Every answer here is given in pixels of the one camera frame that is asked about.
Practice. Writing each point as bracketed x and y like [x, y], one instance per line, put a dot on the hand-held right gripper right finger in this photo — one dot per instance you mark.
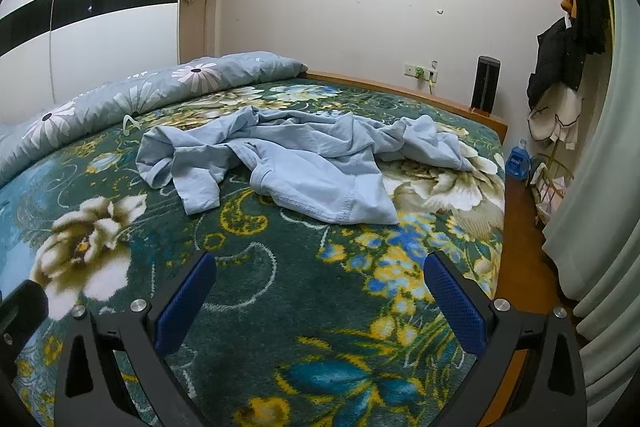
[455, 302]

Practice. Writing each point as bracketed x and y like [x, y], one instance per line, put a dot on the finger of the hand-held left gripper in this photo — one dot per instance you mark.
[25, 312]

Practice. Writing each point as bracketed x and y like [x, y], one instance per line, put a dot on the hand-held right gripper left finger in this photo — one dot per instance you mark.
[185, 302]

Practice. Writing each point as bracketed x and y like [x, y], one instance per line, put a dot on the light blue shirt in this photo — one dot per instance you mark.
[300, 167]

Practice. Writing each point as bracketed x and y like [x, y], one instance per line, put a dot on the white clothes hanger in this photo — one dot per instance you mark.
[125, 127]

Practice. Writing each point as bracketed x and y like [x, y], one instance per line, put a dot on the green floral blanket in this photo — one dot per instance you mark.
[250, 257]

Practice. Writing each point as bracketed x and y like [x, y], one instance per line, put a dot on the blue detergent bottle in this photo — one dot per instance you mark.
[518, 164]

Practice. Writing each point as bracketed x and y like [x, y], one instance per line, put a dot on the pale green curtain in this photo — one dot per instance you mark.
[600, 207]

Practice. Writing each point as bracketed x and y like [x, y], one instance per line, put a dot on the white hanging garment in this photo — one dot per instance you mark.
[555, 117]

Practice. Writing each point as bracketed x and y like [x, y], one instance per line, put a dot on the grey-blue floral quilt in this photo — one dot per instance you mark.
[100, 102]

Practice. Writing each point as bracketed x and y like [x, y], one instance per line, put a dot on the black tower appliance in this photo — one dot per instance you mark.
[486, 82]

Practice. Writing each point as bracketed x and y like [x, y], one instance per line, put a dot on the black hanging jacket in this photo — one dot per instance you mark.
[555, 57]

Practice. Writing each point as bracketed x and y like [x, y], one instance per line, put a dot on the white wardrobe with black stripe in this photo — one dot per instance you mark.
[100, 32]

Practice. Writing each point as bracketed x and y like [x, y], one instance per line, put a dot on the beige door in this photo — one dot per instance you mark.
[197, 17]

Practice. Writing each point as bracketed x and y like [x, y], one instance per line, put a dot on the dark hanging garment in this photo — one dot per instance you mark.
[595, 17]

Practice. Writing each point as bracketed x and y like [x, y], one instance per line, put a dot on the white wall socket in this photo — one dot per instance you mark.
[411, 70]

